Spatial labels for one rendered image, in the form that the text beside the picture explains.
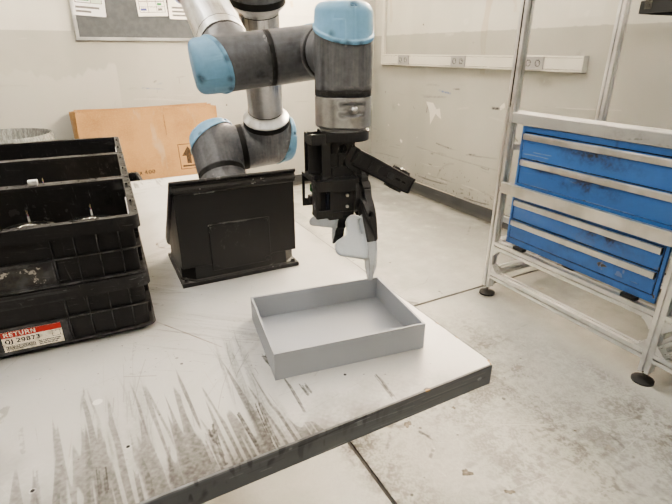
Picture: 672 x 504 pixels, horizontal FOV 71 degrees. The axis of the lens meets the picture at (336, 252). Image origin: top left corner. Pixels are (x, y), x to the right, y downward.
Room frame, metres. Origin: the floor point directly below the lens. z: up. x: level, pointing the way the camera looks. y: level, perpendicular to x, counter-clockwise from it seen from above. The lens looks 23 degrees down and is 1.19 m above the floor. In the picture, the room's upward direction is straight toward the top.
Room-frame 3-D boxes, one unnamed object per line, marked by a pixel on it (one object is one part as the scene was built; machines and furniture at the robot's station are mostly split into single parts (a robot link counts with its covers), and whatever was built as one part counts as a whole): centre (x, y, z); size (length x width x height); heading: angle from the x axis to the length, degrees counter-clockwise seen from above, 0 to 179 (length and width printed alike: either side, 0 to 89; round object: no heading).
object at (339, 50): (0.66, -0.01, 1.19); 0.09 x 0.08 x 0.11; 20
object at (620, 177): (1.86, -1.01, 0.60); 0.72 x 0.03 x 0.56; 28
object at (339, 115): (0.66, -0.01, 1.11); 0.08 x 0.08 x 0.05
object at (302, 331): (0.76, 0.00, 0.73); 0.27 x 0.20 x 0.05; 110
